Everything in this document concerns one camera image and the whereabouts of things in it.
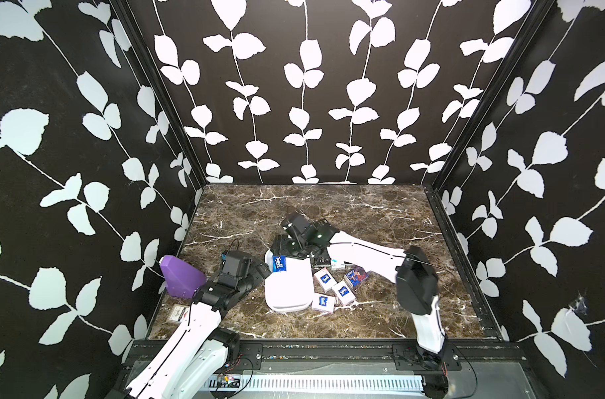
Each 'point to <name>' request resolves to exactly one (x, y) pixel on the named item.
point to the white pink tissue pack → (343, 293)
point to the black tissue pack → (318, 263)
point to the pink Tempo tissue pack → (325, 278)
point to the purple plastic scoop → (181, 278)
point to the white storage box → (290, 290)
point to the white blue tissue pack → (323, 302)
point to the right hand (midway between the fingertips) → (273, 247)
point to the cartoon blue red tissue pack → (355, 273)
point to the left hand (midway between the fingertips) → (262, 269)
